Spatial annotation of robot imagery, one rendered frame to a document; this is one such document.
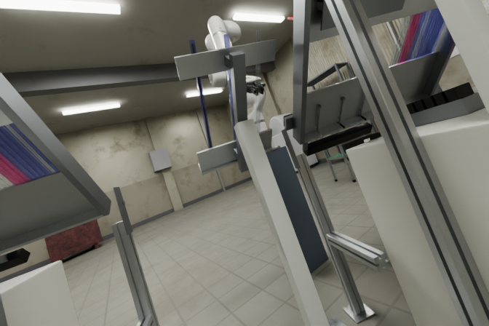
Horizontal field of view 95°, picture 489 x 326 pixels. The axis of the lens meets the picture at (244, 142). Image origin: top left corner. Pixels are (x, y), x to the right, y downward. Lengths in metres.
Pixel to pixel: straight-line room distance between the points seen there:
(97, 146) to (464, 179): 8.12
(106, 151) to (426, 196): 8.01
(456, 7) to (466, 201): 0.30
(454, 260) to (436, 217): 0.08
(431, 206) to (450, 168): 0.07
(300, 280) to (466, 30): 0.73
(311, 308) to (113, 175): 7.50
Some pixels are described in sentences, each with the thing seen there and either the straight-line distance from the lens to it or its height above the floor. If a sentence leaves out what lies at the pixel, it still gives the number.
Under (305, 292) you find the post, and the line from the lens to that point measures 0.87.
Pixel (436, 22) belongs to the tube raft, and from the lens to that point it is 1.23.
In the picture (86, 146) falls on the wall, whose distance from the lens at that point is 8.24.
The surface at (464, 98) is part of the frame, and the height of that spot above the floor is 0.65.
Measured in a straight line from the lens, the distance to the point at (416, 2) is 1.08.
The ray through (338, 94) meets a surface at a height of 0.81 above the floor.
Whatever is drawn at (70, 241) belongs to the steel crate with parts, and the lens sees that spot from 6.77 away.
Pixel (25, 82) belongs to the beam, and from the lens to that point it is 5.19.
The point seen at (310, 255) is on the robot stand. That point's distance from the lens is 1.44.
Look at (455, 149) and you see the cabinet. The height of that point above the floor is 0.59.
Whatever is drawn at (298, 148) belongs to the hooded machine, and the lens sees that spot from 5.87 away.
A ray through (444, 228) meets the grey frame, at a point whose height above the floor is 0.46.
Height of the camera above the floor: 0.68
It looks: 5 degrees up
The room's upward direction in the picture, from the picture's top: 20 degrees counter-clockwise
